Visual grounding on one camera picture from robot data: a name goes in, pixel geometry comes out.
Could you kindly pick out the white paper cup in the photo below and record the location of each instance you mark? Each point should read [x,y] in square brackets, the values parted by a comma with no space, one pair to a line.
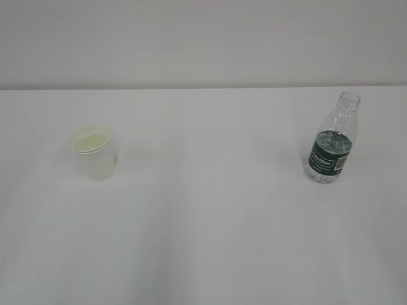
[94,151]

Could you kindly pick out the clear plastic water bottle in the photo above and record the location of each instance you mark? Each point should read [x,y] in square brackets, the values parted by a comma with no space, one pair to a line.
[334,140]

